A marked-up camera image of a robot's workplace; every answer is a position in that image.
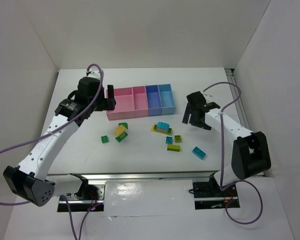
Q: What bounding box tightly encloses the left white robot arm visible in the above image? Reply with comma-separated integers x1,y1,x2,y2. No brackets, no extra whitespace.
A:
3,69,116,207

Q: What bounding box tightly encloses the dark blue container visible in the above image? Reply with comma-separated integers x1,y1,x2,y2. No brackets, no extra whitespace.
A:
145,85,162,117

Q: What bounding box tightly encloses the small cyan lego brick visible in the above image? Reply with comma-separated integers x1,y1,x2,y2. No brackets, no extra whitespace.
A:
165,136,173,145

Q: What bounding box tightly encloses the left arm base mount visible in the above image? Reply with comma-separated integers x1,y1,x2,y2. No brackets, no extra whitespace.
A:
64,173,106,213

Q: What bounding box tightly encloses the cyan long lego brick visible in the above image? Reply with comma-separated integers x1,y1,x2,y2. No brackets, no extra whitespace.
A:
192,146,207,160

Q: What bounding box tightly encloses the aluminium rail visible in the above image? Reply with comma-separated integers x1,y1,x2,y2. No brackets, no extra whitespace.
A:
224,68,250,129
44,170,221,183

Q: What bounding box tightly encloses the small pink container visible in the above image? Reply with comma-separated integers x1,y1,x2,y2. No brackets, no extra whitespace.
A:
132,86,149,118

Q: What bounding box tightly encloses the yellow lego brick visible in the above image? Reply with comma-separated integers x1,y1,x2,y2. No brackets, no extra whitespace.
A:
113,125,127,137

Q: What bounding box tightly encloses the aluminium rail front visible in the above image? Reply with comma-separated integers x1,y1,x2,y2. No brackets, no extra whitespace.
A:
44,170,221,183

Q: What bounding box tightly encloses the long lime lego brick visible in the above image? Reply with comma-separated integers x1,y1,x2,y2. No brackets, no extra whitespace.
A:
167,144,181,152

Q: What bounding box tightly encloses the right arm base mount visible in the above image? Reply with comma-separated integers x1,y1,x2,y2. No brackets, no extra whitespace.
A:
188,182,240,210

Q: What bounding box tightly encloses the light blue container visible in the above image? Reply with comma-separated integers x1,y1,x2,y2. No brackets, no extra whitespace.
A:
158,84,176,115

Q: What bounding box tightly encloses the large pink container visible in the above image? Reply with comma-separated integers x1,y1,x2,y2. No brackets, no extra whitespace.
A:
106,87,135,121

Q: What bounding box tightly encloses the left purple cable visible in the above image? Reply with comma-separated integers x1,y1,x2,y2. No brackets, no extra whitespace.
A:
0,63,106,240

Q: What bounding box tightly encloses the yellow lego plate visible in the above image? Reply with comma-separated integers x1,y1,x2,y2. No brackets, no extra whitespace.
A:
151,124,173,135

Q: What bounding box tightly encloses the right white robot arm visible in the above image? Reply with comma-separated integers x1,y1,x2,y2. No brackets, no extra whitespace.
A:
182,91,272,197

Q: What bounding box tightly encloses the small green lego brick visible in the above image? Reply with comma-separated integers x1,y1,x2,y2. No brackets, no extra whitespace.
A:
101,135,109,144

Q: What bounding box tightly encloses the small olive lego brick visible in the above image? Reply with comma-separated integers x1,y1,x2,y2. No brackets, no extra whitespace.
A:
174,135,182,143

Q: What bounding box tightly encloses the cyan lego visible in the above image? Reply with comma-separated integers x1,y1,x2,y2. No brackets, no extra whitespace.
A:
156,122,170,132

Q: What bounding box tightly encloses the aluminium rail right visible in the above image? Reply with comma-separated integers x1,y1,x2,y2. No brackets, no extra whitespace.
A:
224,68,250,129

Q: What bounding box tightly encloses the dark green curved lego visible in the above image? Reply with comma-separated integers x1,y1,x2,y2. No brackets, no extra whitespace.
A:
118,122,129,129

